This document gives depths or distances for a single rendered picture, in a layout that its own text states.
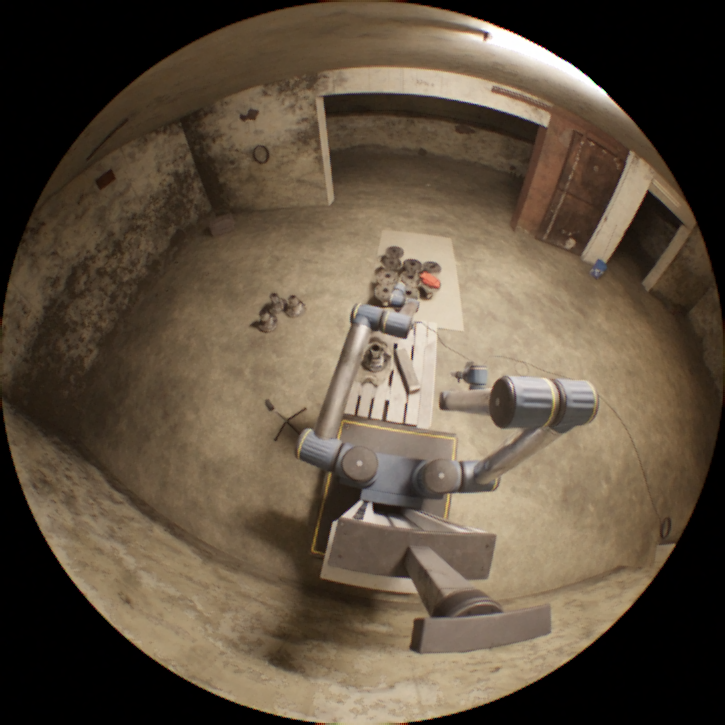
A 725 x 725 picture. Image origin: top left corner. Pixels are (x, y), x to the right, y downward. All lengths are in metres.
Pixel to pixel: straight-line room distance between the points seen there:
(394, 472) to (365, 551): 1.15
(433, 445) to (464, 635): 1.89
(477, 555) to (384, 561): 0.22
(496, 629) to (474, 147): 10.63
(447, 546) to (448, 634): 0.40
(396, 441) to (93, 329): 5.12
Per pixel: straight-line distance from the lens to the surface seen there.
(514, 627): 0.28
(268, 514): 2.53
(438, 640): 0.25
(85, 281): 5.23
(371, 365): 2.42
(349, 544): 0.60
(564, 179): 5.67
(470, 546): 0.65
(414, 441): 2.04
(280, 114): 5.51
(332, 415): 1.41
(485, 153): 10.68
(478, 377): 1.43
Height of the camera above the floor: 2.32
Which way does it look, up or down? 61 degrees down
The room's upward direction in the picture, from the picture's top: 4 degrees counter-clockwise
